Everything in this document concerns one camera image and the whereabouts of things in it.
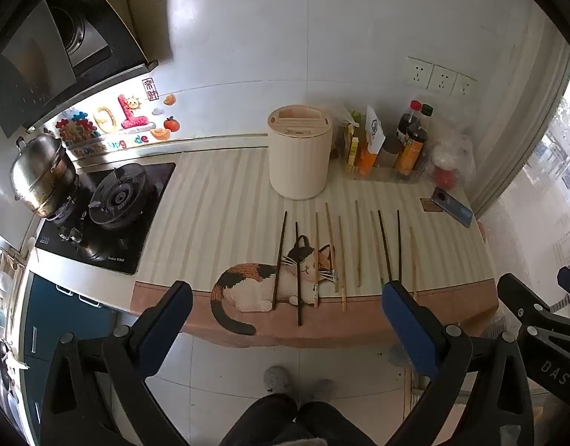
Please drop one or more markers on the colourful letter wall sticker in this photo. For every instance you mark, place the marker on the colourful letter wall sticker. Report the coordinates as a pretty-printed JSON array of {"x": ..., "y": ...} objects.
[{"x": 104, "y": 123}]

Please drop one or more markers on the brown card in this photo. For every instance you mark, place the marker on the brown card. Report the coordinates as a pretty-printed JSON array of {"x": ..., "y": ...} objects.
[{"x": 426, "y": 205}]

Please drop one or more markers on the dark blue smartphone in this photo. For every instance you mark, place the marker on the dark blue smartphone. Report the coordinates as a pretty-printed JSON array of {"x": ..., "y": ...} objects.
[{"x": 452, "y": 206}]

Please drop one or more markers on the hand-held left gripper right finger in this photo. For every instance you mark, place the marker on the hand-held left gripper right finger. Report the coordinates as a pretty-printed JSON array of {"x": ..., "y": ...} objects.
[{"x": 411, "y": 330}]

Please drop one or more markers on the cream round utensil holder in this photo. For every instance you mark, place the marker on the cream round utensil holder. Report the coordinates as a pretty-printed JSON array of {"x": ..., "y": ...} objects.
[{"x": 299, "y": 162}]

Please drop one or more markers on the white wall socket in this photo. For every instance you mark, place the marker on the white wall socket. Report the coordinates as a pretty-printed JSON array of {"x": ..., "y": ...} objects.
[
  {"x": 441, "y": 80},
  {"x": 464, "y": 86},
  {"x": 418, "y": 72}
]

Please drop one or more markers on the crumpled clear plastic bag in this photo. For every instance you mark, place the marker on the crumpled clear plastic bag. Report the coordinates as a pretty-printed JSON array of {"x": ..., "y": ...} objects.
[{"x": 343, "y": 114}]

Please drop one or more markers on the blue cabinet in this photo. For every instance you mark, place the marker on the blue cabinet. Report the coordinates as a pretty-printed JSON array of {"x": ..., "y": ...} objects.
[{"x": 48, "y": 316}]

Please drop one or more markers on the brown round jar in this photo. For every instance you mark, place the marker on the brown round jar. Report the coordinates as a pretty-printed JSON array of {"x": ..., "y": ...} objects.
[{"x": 389, "y": 153}]

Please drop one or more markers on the striped cat print table mat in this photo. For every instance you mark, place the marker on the striped cat print table mat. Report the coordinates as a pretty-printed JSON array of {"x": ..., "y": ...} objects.
[{"x": 220, "y": 218}]

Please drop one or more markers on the stainless steel pot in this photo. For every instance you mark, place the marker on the stainless steel pot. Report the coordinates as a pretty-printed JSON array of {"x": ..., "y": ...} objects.
[{"x": 39, "y": 176}]

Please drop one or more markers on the black glass gas stove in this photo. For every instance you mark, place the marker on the black glass gas stove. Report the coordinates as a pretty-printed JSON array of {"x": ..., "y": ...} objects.
[{"x": 143, "y": 227}]

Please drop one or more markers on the black range hood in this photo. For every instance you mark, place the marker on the black range hood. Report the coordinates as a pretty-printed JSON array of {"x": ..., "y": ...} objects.
[{"x": 108, "y": 28}]

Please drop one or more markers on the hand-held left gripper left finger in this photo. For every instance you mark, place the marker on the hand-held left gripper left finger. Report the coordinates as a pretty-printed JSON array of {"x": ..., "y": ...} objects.
[{"x": 163, "y": 330}]

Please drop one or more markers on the yellow green packet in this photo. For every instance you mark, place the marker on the yellow green packet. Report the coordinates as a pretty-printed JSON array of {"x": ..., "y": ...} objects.
[{"x": 353, "y": 148}]

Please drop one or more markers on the dark bottle orange label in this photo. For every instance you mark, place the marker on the dark bottle orange label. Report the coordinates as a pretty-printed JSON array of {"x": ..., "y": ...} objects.
[{"x": 412, "y": 153}]

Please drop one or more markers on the white paper packet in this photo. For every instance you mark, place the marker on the white paper packet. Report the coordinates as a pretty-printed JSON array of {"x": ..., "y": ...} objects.
[{"x": 375, "y": 130}]

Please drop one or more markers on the orange packet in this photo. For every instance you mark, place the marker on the orange packet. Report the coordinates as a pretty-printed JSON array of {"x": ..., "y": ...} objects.
[{"x": 367, "y": 160}]

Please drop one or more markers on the dark chopstick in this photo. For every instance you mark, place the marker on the dark chopstick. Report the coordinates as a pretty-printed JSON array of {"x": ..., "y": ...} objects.
[
  {"x": 385, "y": 246},
  {"x": 279, "y": 260},
  {"x": 399, "y": 246},
  {"x": 298, "y": 278}
]

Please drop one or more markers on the black burner grate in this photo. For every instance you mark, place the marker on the black burner grate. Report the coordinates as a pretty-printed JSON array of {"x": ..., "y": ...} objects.
[{"x": 118, "y": 197}]

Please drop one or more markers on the grey slipper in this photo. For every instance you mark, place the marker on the grey slipper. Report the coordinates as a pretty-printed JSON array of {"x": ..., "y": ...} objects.
[{"x": 276, "y": 380}]

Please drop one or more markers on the dark bottle red cap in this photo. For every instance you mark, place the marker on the dark bottle red cap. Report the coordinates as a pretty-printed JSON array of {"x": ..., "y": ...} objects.
[{"x": 408, "y": 123}]

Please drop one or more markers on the red square wall sticker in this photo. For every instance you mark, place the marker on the red square wall sticker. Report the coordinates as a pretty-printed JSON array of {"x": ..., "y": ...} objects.
[{"x": 151, "y": 88}]

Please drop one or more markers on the clear plastic tray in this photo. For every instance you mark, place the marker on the clear plastic tray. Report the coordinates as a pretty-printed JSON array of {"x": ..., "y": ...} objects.
[{"x": 382, "y": 174}]

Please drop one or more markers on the window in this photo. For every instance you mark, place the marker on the window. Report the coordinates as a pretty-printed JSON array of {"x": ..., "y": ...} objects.
[{"x": 566, "y": 162}]

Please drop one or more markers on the red round item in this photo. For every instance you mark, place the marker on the red round item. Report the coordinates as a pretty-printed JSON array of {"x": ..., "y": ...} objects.
[{"x": 445, "y": 176}]

